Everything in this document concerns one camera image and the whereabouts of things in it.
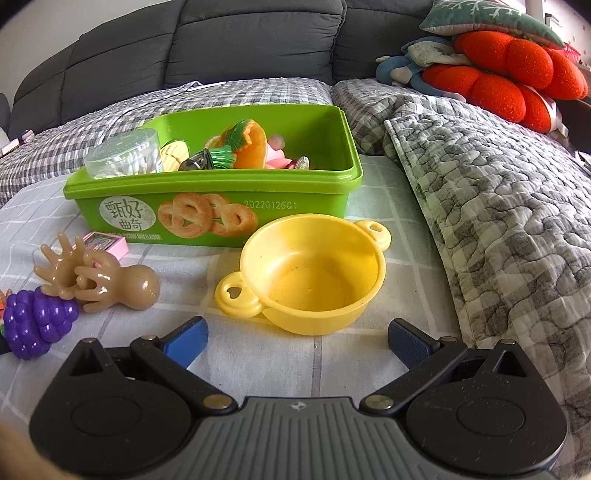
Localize yellow toy corn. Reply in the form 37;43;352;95
159;141;237;171

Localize green plastic box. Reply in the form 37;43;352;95
63;104;364;247

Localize small pink box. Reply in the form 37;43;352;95
83;232;129;258

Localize orange flower cushion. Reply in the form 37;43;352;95
421;31;589;133

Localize grey grid bed sheet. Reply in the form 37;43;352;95
0;152;476;416

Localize yellow toy pot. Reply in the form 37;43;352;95
215;216;392;337

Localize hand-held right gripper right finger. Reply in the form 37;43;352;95
360;318;532;414

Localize grey patterned quilt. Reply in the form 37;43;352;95
331;78;591;437

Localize grey sofa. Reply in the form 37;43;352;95
9;0;446;139

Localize clear cotton swab container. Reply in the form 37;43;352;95
83;128;163;181

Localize tan toy octopus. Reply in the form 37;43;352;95
34;232;161;315

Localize small pink and white object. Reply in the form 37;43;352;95
0;129;36;156

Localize orange toy pumpkin half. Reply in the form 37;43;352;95
218;119;269;170

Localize pink toy figure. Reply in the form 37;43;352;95
264;134;293;169

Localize purple toy grapes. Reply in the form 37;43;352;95
2;286;80;361

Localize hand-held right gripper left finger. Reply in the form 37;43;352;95
58;316;238;414

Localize green cushion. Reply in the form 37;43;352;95
422;0;567;50

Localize blue plush toy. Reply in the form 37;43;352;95
375;37;475;100

